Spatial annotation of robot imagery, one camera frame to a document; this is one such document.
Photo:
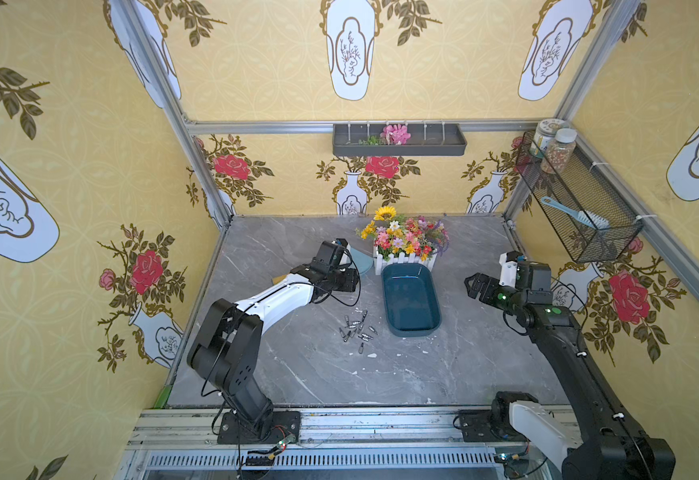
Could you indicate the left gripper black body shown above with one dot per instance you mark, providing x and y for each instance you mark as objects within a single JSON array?
[{"x": 334, "y": 255}]

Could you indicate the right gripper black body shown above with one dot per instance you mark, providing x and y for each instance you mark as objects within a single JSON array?
[{"x": 487, "y": 288}]

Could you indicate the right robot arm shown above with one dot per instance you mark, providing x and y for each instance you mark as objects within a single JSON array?
[{"x": 610, "y": 444}]

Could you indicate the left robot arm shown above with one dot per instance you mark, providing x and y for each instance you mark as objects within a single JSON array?
[{"x": 225, "y": 351}]

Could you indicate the dark teal storage box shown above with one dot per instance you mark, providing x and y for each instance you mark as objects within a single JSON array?
[{"x": 411, "y": 303}]

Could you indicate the light blue plastic scoop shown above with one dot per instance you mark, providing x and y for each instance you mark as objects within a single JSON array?
[{"x": 363, "y": 262}]

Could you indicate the white picket flower planter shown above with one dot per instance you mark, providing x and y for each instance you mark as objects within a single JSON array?
[{"x": 400, "y": 239}]

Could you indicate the light blue brush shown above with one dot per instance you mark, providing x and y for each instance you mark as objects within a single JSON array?
[{"x": 587, "y": 218}]

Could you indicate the clear jar beige lid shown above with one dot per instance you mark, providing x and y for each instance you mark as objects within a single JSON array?
[{"x": 559, "y": 151}]

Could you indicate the pink flower on shelf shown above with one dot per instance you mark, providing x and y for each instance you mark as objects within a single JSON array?
[{"x": 396, "y": 134}]

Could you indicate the clear jar white lid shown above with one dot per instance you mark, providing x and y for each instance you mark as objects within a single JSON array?
[{"x": 544, "y": 133}]

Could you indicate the black wire mesh basket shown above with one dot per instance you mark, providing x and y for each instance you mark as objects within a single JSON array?
[{"x": 580, "y": 186}]

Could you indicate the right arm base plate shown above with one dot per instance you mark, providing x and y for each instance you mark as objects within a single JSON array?
[{"x": 486, "y": 426}]

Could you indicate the dark grey wall shelf tray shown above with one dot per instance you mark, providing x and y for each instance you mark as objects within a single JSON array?
[{"x": 363, "y": 139}]

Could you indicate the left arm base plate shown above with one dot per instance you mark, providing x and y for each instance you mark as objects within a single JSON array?
[{"x": 281, "y": 425}]

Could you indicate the aluminium front rail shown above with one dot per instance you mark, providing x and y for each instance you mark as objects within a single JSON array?
[{"x": 180, "y": 443}]

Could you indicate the aluminium corner frame post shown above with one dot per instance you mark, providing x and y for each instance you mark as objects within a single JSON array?
[{"x": 139, "y": 35}]

